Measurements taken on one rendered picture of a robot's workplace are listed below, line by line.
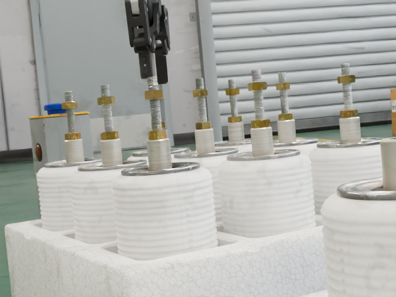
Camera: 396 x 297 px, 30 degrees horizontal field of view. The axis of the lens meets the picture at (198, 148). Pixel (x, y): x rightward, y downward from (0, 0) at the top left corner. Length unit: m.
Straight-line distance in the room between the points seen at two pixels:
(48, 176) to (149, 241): 0.25
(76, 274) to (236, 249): 0.16
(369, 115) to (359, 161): 5.52
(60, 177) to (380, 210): 0.54
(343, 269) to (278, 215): 0.31
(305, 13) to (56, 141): 5.16
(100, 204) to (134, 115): 5.00
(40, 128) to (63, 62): 4.67
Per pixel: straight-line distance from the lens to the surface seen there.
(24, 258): 0.90
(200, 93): 0.85
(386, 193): 0.40
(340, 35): 6.22
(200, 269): 0.64
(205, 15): 5.83
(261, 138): 0.74
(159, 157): 0.69
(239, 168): 0.72
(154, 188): 0.65
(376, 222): 0.40
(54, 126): 1.05
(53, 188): 0.88
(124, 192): 0.67
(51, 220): 0.89
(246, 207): 0.72
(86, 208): 0.77
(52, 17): 5.76
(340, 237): 0.41
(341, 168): 0.78
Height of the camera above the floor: 0.31
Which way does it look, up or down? 3 degrees down
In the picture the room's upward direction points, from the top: 5 degrees counter-clockwise
